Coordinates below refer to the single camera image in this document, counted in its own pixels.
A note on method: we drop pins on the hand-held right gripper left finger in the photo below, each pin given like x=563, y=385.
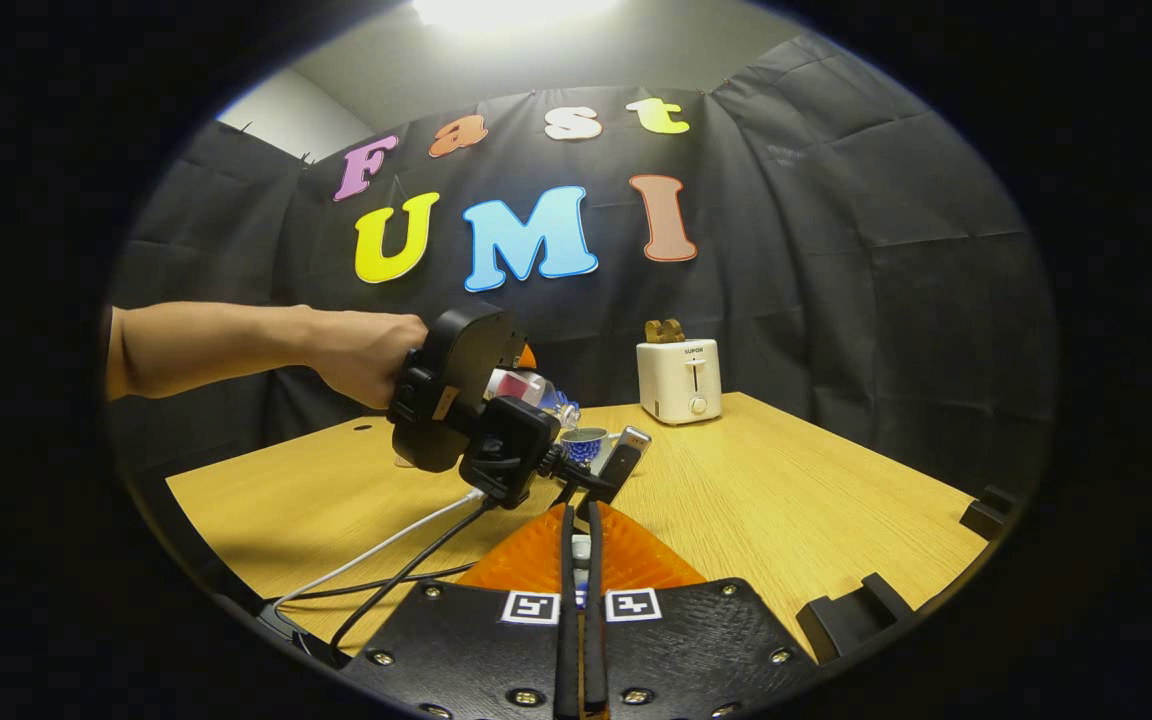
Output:
x=456, y=640

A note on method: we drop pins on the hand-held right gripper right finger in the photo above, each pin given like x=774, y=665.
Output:
x=696, y=640

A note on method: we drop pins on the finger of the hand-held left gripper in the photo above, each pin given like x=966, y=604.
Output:
x=624, y=462
x=526, y=357

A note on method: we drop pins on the clear plastic water bottle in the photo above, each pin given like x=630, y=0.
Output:
x=521, y=386

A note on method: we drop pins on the white blue-patterned teacup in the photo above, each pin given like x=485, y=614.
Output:
x=584, y=446

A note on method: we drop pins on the white toaster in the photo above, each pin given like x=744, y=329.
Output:
x=676, y=385

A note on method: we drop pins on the brown bread slice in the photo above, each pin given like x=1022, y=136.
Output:
x=654, y=332
x=675, y=331

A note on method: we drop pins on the black backdrop cloth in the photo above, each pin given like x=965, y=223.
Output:
x=836, y=300

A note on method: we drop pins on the ceiling light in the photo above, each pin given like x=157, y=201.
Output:
x=506, y=12

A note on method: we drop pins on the black table edge bracket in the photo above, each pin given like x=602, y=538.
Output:
x=986, y=515
x=846, y=620

